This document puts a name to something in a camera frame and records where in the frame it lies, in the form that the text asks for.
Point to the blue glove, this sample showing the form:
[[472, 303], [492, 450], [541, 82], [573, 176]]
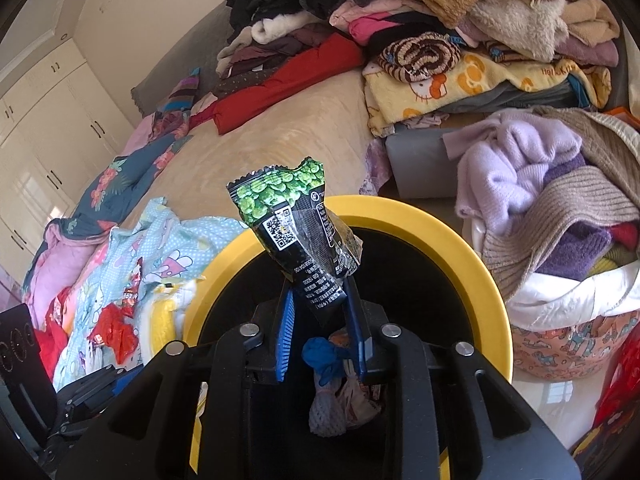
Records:
[[320, 355]]

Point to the white printed plastic bag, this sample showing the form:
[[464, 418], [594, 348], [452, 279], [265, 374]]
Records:
[[357, 405]]

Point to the lavender sweater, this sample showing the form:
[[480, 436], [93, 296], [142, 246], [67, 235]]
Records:
[[505, 180]]

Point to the green black snack packet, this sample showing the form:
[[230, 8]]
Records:
[[280, 200]]

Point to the white wardrobe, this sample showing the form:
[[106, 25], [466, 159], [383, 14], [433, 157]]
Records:
[[50, 135]]

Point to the red plastic bag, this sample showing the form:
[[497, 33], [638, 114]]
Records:
[[112, 335]]

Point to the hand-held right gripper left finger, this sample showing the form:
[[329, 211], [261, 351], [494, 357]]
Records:
[[285, 340]]

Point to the striped pillow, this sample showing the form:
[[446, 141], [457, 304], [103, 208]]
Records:
[[182, 90]]

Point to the dark dotted garment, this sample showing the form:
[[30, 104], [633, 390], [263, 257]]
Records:
[[245, 80]]

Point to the dark red packet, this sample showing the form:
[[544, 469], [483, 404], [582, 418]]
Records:
[[134, 285]]

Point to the mauve garment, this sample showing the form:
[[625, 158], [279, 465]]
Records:
[[590, 55]]

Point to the light blue cartoon blanket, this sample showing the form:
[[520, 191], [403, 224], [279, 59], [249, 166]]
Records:
[[150, 240]]

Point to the cream fleece garment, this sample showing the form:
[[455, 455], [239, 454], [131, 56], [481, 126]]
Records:
[[515, 25]]

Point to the lilac patterned cloth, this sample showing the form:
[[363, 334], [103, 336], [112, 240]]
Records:
[[375, 170]]

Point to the bed with beige sheet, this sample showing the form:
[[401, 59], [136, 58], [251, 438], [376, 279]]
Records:
[[280, 150]]

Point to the red knit garment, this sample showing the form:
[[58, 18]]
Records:
[[625, 235]]

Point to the white satin cloth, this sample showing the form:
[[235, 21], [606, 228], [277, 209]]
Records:
[[530, 305]]

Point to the grey padded headboard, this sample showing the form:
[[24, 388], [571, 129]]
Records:
[[175, 65]]

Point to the beige fleece garment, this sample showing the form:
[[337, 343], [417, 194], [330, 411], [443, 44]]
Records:
[[590, 20]]

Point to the pink garment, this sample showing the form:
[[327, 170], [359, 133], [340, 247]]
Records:
[[370, 27]]

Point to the blue floral quilt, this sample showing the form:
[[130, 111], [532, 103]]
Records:
[[120, 180]]

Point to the pink patterned laundry basket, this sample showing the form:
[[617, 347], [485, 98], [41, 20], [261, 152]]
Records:
[[565, 350]]

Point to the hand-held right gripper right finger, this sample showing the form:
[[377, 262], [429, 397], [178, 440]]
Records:
[[357, 330]]

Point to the brown striped knit garment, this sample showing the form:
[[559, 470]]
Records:
[[420, 60]]

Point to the red padded garment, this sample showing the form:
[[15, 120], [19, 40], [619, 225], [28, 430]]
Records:
[[300, 75]]

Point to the yellow rimmed black trash bin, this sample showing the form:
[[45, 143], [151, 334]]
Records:
[[400, 215]]

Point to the white fleece garment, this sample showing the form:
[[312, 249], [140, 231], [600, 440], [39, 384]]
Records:
[[275, 27]]

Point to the orange box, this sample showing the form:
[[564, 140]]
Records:
[[625, 115]]

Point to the small white foam net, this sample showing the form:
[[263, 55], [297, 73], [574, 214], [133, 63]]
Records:
[[325, 415]]

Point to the purple knit garment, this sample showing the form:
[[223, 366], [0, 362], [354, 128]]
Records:
[[570, 255]]

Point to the yellow cartoon blanket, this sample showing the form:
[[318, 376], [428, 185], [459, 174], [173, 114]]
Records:
[[485, 77]]

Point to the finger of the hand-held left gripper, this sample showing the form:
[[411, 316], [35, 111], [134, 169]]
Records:
[[70, 435], [127, 380]]

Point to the red cartoon garment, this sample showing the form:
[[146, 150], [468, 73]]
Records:
[[50, 345]]

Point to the red patterned bag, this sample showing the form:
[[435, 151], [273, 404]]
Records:
[[620, 395]]

